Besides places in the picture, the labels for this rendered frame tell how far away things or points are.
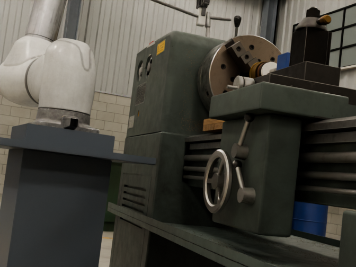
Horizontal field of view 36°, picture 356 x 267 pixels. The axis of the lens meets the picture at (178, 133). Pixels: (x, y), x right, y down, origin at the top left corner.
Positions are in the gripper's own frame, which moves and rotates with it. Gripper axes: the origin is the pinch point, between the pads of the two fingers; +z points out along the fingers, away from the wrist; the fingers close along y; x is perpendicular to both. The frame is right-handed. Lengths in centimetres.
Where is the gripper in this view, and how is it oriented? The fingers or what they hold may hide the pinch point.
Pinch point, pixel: (201, 17)
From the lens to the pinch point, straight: 224.3
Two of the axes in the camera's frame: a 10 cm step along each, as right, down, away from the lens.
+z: -1.2, 9.9, -0.8
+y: 3.1, -0.4, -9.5
